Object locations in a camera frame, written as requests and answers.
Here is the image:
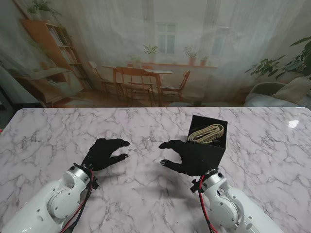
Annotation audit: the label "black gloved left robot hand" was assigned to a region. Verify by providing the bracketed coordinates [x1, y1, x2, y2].
[81, 138, 131, 172]

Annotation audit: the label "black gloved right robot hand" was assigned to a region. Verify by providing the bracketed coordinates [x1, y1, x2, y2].
[158, 140, 221, 177]

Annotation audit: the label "beige braided belt silver buckle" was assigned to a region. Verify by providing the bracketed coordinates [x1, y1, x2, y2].
[188, 124, 225, 144]

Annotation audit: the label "black square storage box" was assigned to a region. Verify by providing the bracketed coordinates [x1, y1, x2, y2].
[186, 115, 228, 170]

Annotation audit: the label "printed room scene backdrop curtain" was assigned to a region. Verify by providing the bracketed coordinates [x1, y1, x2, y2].
[0, 0, 311, 109]

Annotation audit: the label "red black right arm cables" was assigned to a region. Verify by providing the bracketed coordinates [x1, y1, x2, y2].
[190, 169, 221, 233]

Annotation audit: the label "red black arm cables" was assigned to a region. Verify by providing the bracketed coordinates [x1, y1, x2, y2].
[62, 168, 100, 233]
[190, 169, 221, 233]

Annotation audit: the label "red black left arm cables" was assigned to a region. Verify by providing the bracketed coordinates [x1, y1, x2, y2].
[62, 168, 100, 233]

